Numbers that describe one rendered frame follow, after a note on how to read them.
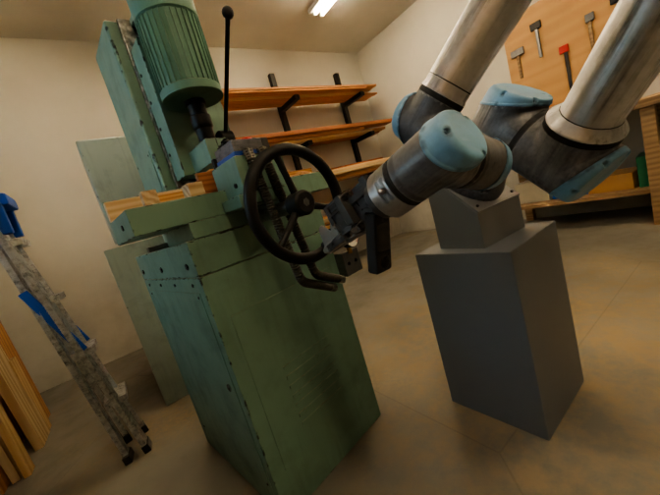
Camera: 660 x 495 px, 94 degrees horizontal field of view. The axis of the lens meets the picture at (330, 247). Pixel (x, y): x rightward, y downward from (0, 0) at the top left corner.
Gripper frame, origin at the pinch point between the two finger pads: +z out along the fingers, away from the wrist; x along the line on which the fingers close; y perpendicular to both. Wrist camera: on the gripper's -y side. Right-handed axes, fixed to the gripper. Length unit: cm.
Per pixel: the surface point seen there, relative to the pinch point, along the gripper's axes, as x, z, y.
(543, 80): -327, -9, 61
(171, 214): 21.2, 17.0, 25.5
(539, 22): -324, -30, 104
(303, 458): 10, 43, -45
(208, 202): 11.9, 16.7, 26.2
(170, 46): 3, 11, 70
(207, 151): 2, 23, 45
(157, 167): 9, 43, 55
